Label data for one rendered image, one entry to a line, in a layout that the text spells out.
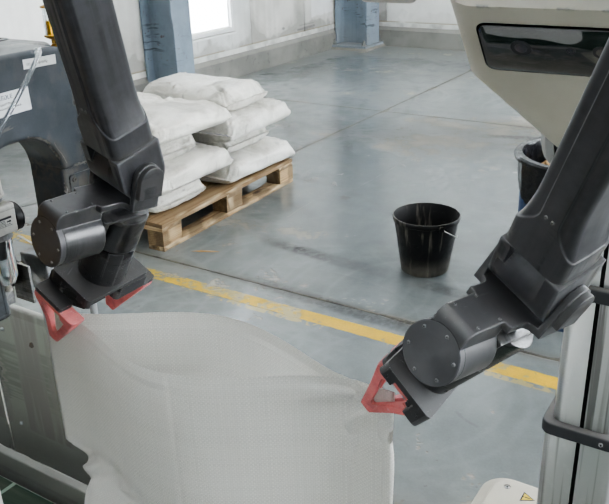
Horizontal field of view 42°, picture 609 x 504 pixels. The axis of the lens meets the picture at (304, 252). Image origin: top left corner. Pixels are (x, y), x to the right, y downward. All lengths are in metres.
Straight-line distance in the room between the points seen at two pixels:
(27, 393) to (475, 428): 1.36
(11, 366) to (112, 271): 0.96
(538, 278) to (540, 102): 0.47
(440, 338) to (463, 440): 1.87
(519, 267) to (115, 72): 0.43
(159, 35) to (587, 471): 6.07
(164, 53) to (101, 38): 6.26
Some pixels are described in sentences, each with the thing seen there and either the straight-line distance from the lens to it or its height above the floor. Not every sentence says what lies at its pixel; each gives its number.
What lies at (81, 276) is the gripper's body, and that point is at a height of 1.10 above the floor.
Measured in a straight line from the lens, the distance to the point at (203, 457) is 0.92.
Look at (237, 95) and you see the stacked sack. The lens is 4.40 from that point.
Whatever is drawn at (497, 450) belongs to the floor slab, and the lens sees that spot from 2.49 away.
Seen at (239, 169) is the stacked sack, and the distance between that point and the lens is 4.27.
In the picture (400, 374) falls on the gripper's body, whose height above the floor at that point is 1.09.
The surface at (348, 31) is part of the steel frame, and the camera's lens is 9.69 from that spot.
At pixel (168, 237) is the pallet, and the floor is 0.06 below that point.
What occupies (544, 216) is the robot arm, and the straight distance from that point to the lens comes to 0.62.
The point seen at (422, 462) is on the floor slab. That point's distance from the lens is 2.41.
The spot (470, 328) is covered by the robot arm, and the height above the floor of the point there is 1.18.
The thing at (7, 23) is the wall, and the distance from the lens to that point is 6.15.
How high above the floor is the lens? 1.49
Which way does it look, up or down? 23 degrees down
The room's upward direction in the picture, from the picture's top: 2 degrees counter-clockwise
